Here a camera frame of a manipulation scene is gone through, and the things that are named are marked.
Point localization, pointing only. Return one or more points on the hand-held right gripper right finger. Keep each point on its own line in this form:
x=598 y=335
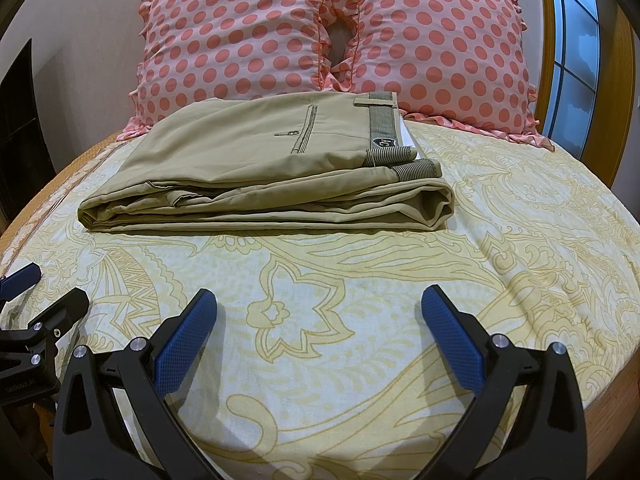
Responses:
x=450 y=341

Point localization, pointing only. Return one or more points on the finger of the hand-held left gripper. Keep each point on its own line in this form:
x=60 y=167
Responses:
x=21 y=280
x=62 y=312

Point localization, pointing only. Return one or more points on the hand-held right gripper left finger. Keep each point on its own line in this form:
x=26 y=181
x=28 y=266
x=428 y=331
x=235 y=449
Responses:
x=184 y=342

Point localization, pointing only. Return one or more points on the khaki pants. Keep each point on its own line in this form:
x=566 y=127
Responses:
x=250 y=170

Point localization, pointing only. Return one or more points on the yellow floral bed sheet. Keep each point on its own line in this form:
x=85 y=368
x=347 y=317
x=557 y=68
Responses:
x=350 y=280

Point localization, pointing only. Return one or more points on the black furniture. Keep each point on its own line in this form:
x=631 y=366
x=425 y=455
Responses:
x=22 y=150

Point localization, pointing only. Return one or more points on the pink polka dot pillow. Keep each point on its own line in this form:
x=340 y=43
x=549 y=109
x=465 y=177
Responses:
x=440 y=50
x=230 y=40

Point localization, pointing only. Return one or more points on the wooden framed window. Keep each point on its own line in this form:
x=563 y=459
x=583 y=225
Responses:
x=575 y=50

